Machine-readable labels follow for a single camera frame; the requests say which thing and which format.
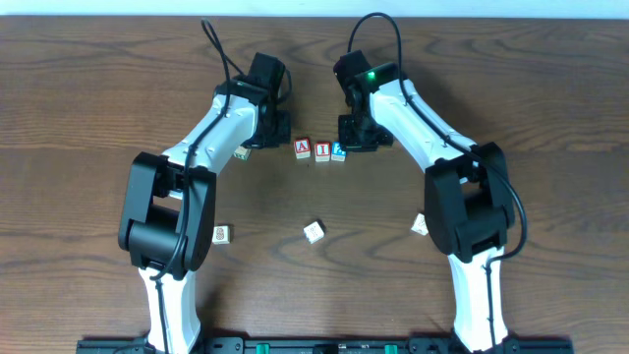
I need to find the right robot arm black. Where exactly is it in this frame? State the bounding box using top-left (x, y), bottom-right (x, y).
top-left (333, 50), bottom-right (515, 353)

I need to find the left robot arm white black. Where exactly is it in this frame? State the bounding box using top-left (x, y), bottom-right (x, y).
top-left (118, 53), bottom-right (291, 353)

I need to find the brown picture wooden block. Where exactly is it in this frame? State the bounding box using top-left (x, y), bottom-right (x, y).
top-left (212, 225), bottom-right (231, 245)

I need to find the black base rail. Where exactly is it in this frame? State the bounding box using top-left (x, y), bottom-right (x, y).
top-left (76, 336), bottom-right (574, 354)

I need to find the plain wooden block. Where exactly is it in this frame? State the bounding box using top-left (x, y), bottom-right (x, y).
top-left (411, 213), bottom-right (429, 236)
top-left (304, 220), bottom-right (325, 244)

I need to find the red letter I block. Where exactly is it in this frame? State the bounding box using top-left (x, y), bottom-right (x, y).
top-left (314, 142), bottom-right (331, 162)

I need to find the blue number 2 block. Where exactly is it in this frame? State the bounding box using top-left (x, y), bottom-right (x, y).
top-left (330, 142), bottom-right (347, 162)

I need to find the plain wooden block centre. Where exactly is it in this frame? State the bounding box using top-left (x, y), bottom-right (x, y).
top-left (304, 220), bottom-right (325, 244)

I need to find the plain wooden block right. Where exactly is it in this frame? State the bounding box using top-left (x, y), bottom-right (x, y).
top-left (411, 213), bottom-right (429, 236)

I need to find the red letter A block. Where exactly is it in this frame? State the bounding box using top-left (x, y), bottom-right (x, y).
top-left (294, 138), bottom-right (312, 159)

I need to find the green edged wooden block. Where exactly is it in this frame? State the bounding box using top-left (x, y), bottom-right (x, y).
top-left (233, 146), bottom-right (252, 160)

